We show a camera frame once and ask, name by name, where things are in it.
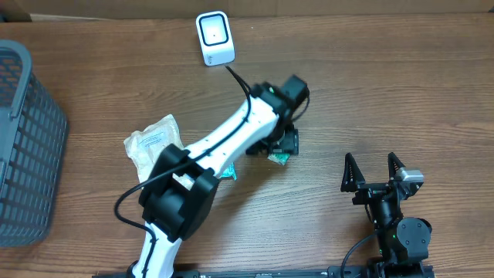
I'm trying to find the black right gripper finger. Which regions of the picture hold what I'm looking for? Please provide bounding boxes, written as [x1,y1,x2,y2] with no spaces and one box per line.
[387,152,405,181]
[340,153,366,192]

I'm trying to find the teal tissue pack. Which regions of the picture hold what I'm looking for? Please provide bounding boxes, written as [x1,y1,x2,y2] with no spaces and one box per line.
[268,153,290,166]

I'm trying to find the teal crinkled snack packet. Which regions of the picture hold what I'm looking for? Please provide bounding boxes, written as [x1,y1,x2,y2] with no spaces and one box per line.
[220,163,237,181]

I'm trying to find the clear white plastic pouch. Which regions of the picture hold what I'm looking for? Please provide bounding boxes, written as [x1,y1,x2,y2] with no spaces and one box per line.
[123,114,184,182]

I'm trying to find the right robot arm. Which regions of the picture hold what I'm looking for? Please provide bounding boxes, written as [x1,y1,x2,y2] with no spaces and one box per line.
[339,152,435,277]

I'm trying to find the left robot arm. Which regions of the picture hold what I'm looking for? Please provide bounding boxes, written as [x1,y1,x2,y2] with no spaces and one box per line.
[127,76,310,277]

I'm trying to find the white barcode scanner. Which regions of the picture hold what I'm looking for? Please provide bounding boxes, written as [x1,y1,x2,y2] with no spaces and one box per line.
[195,11,235,66]

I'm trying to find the brown cardboard backdrop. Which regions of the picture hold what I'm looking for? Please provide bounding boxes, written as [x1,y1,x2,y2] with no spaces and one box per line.
[1,0,493,22]

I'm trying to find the grey plastic mesh basket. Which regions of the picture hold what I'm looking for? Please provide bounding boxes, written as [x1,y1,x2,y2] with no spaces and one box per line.
[1,39,69,248]

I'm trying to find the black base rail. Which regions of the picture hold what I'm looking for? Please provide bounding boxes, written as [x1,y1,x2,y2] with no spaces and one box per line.
[92,266,436,278]

